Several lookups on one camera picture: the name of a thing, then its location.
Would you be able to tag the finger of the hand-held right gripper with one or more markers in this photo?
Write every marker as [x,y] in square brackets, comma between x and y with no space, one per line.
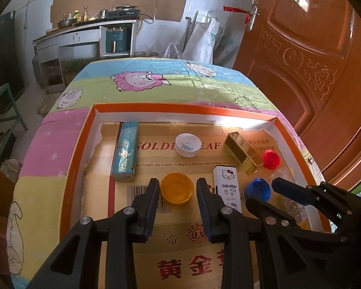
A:
[258,206]
[288,188]

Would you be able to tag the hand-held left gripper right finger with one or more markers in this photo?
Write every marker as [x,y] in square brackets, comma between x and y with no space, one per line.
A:
[203,210]

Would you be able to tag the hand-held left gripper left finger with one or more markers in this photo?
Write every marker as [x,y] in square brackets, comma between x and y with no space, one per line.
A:
[153,204]

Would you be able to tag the blue bottle cap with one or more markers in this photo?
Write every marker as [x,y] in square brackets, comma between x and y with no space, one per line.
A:
[258,188]

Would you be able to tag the clear plastic wrapper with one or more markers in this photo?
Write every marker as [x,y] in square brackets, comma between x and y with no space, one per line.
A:
[291,213]

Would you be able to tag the yellow bottle cap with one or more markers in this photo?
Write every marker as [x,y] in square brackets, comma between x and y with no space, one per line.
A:
[177,188]

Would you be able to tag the red bottle cap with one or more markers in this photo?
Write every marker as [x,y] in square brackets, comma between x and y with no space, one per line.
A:
[271,159]

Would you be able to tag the white cartoon cat box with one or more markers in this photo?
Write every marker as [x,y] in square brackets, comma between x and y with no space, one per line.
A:
[227,183]

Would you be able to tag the gold box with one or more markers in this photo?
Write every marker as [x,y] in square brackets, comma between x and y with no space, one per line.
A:
[243,153]

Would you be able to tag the teal patterned box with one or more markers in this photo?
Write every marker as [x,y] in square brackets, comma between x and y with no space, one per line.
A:
[125,153]

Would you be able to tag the white bottle cap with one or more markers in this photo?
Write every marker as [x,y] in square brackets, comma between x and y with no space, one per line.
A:
[188,146]

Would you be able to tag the orange-rimmed cardboard tray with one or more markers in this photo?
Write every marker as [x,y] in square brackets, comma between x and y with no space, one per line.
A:
[78,156]

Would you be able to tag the printed cardboard sheet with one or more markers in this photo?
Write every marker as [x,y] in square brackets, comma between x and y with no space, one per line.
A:
[183,240]

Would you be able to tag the cartoon sheep bedsheet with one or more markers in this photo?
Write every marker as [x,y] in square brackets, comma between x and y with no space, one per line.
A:
[138,81]

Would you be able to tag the carved brown wooden door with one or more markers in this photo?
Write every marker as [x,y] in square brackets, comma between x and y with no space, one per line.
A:
[303,36]

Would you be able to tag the small clear plastic bag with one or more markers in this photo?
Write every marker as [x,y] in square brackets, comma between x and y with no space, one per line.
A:
[172,51]

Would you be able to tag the large white woven bag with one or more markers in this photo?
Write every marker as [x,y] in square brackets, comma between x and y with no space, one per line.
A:
[203,45]

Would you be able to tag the green stool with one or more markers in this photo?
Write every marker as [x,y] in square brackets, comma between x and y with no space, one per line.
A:
[13,104]

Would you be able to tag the gas cylinder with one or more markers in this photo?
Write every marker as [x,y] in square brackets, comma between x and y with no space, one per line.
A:
[37,69]

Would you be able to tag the white kitchen counter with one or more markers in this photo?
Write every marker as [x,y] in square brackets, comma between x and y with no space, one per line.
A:
[78,36]

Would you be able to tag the red ribbon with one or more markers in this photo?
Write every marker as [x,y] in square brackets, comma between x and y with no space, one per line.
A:
[234,9]

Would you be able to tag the black gas stove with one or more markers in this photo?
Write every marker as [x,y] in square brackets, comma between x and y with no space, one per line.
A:
[123,13]

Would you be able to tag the metal cup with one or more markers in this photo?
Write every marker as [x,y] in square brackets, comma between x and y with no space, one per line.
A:
[100,14]

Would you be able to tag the metal bowl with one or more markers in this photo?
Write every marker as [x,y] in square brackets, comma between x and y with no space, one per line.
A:
[67,23]

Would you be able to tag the tall oil bottle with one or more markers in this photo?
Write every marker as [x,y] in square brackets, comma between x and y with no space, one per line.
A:
[86,14]

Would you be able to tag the yellow-capped bottle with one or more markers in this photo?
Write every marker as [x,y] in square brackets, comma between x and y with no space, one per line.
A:
[76,14]

